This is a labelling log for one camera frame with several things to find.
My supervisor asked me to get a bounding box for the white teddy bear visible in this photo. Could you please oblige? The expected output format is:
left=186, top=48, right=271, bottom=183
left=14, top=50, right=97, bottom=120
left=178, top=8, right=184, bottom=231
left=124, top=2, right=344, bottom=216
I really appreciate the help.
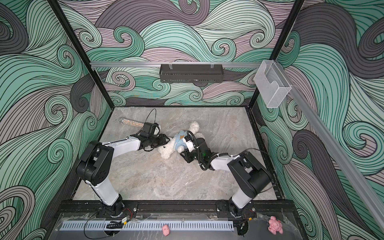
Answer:
left=158, top=122, right=204, bottom=159

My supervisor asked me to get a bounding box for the light blue fleece hoodie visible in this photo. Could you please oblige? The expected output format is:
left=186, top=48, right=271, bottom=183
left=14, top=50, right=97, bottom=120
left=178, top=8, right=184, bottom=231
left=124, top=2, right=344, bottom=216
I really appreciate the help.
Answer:
left=174, top=131, right=188, bottom=154

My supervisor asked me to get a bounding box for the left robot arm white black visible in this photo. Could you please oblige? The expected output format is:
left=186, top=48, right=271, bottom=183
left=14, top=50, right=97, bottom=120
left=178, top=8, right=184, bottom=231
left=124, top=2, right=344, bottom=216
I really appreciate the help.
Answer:
left=76, top=123, right=171, bottom=218

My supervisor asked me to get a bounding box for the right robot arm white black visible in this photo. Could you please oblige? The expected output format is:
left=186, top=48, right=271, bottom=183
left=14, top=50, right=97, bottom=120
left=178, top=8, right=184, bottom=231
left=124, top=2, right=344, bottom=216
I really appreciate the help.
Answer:
left=181, top=137, right=271, bottom=218

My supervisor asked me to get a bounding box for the glass tube with sprinkles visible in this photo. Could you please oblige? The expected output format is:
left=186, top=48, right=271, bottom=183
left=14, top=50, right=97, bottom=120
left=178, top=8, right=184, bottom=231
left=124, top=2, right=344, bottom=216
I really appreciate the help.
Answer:
left=119, top=117, right=144, bottom=128

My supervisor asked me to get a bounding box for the small pink toy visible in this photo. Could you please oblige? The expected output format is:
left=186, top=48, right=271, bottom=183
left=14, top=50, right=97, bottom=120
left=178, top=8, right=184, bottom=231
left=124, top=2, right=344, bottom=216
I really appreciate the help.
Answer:
left=162, top=225, right=171, bottom=236

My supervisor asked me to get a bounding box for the pink plush pig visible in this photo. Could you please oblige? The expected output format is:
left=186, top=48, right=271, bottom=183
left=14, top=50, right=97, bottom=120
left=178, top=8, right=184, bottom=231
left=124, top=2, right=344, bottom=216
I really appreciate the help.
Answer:
left=268, top=216, right=284, bottom=235

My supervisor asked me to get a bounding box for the right camera black cable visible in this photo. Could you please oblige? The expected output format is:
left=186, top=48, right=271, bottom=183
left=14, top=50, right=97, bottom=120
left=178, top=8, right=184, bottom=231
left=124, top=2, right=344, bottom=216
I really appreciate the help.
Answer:
left=186, top=130, right=199, bottom=148

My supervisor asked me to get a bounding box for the camera black cable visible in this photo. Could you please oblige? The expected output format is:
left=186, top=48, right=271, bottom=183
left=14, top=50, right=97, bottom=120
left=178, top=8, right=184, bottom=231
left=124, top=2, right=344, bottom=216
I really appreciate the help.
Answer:
left=186, top=130, right=199, bottom=148
left=145, top=108, right=157, bottom=125

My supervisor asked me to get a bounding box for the left camera black cable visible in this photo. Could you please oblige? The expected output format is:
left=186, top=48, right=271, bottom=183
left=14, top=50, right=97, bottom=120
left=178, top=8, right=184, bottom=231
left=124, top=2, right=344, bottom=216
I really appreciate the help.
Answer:
left=145, top=108, right=157, bottom=125

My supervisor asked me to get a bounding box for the black wall tray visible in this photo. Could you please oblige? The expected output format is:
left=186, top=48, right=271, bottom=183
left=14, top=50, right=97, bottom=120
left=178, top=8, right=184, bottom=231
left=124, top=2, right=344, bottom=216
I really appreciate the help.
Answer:
left=159, top=65, right=224, bottom=83

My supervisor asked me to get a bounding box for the aluminium rail back wall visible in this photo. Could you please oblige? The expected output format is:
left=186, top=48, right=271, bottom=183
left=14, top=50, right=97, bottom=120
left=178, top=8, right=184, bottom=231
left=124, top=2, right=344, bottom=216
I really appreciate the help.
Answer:
left=90, top=61, right=261, bottom=69

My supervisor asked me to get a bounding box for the aluminium rail wall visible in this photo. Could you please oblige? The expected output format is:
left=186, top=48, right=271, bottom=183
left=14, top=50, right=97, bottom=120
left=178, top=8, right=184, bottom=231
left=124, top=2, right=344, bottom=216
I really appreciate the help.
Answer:
left=276, top=63, right=384, bottom=230
left=90, top=61, right=261, bottom=69

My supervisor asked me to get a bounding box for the clear plastic wall bin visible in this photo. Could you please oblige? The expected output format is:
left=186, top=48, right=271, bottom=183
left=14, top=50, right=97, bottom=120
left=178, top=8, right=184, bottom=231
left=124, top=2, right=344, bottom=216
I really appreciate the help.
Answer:
left=254, top=60, right=292, bottom=109

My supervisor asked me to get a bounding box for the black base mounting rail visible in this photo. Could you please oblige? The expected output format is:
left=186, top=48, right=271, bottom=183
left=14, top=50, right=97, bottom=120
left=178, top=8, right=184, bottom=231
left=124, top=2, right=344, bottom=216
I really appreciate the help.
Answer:
left=59, top=200, right=296, bottom=218

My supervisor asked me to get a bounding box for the white slotted cable duct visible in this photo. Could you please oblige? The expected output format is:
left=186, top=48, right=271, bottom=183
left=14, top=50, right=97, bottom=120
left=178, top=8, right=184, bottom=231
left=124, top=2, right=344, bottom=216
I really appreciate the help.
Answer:
left=59, top=220, right=235, bottom=232

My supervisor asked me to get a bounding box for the aluminium rail right wall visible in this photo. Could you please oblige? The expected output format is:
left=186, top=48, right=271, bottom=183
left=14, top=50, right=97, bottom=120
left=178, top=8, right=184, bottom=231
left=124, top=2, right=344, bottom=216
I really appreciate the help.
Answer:
left=276, top=63, right=384, bottom=230

